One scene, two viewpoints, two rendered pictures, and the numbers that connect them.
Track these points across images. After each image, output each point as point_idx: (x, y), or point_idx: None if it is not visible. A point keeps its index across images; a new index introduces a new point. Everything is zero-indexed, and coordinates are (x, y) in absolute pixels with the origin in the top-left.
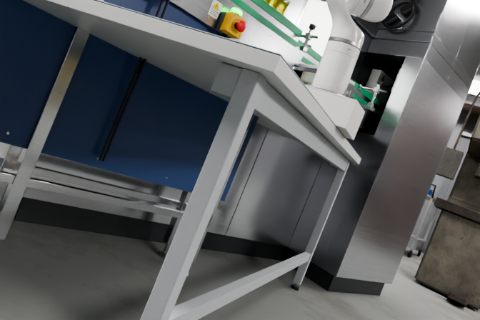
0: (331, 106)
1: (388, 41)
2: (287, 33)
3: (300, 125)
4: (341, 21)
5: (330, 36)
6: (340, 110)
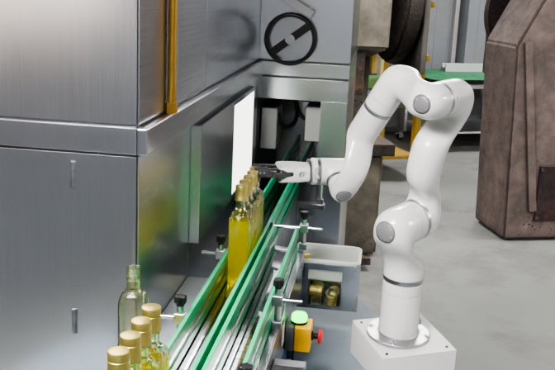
0: (434, 366)
1: (286, 79)
2: (294, 250)
3: None
4: (407, 267)
5: (393, 280)
6: (443, 366)
